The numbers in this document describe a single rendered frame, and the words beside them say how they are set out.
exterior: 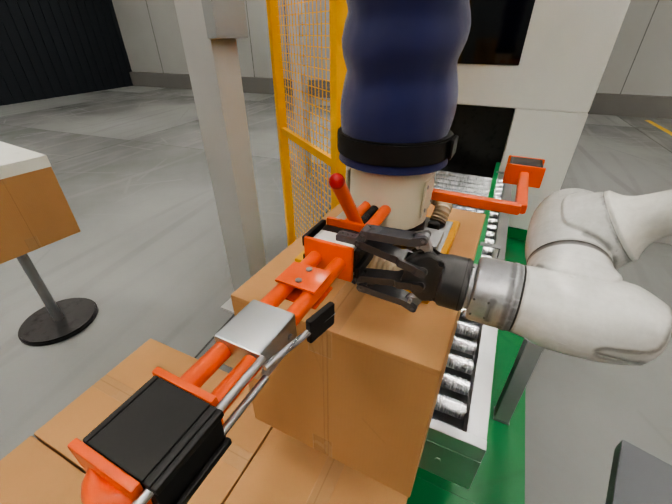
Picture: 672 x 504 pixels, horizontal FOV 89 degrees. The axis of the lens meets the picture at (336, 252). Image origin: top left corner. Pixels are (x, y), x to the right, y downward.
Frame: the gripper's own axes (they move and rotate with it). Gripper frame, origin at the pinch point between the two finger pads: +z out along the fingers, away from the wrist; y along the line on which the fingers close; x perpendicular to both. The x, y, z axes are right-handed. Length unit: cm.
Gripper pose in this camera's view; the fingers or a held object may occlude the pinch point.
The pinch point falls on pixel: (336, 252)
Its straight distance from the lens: 54.5
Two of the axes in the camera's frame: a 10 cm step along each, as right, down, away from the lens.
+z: -9.0, -2.3, 3.6
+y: 0.0, 8.4, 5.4
